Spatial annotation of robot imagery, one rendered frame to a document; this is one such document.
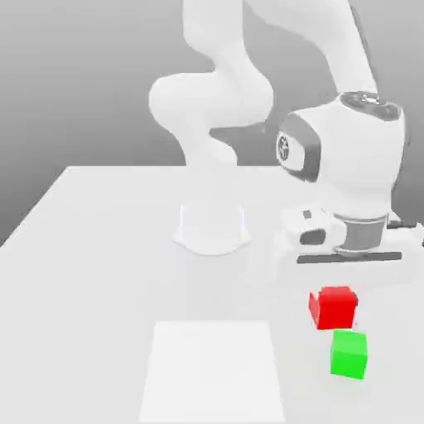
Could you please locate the small red cube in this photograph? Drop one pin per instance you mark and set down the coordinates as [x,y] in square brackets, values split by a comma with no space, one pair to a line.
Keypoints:
[336,309]

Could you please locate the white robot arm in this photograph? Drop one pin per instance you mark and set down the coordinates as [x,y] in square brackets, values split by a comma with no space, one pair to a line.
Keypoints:
[361,159]

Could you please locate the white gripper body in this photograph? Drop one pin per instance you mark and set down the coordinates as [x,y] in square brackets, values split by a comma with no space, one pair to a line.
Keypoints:
[347,270]

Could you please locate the small green cube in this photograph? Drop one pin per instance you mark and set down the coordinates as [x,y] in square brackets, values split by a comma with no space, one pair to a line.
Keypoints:
[348,354]

